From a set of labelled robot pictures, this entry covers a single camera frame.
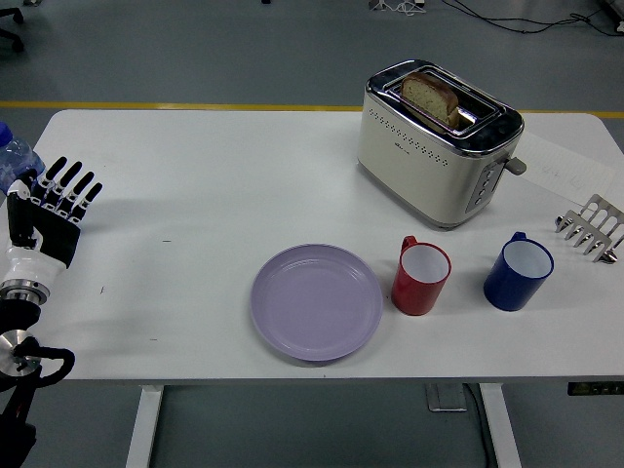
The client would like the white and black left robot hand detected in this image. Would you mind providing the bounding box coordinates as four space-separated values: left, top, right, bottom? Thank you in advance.
2 156 104 285

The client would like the lilac round plate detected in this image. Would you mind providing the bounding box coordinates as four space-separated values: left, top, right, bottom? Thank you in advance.
251 243 384 363

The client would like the clear plastic drink bottle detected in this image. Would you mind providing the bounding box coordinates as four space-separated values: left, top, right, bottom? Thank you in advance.
0 121 46 196

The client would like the black office chair base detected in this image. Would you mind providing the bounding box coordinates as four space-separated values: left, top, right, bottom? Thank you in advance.
0 8 25 54

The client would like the white table leg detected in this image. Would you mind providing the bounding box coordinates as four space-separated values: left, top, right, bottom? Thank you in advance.
124 384 165 468
477 383 524 468

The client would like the red mug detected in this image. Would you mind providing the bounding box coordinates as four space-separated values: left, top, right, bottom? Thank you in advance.
391 235 452 317

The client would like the cream and chrome toaster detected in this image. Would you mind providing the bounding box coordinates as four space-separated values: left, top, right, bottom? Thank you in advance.
356 58 528 231

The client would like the slice of brown bread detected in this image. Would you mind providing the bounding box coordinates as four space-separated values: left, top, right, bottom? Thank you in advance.
400 72 460 129

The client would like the grey under-table control box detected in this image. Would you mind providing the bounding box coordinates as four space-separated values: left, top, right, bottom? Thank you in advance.
424 383 469 413

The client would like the blue mug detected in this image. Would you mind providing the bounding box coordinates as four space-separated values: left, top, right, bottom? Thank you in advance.
483 231 555 312

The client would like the white paper sheet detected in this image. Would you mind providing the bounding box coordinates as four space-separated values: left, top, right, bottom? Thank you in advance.
512 131 616 205

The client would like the silver metal toast rack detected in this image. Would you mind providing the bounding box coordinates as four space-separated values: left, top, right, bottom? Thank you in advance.
554 193 624 265

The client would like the black table control panel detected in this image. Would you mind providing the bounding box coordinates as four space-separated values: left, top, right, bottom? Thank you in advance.
566 381 624 397

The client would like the white cable bundle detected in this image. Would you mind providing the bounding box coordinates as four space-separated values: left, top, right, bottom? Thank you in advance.
369 0 426 14

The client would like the black floor cable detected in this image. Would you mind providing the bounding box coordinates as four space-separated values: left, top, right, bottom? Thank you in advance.
450 0 624 38

